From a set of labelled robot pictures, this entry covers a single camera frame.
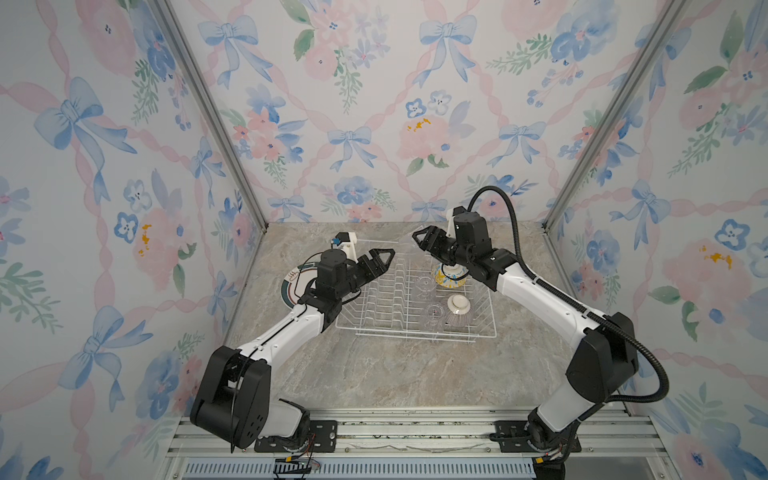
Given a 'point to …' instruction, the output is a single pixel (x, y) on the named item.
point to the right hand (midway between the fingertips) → (418, 237)
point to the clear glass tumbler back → (421, 236)
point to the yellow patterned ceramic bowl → (450, 276)
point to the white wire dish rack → (412, 296)
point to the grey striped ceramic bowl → (458, 307)
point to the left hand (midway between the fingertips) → (389, 254)
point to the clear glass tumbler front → (434, 313)
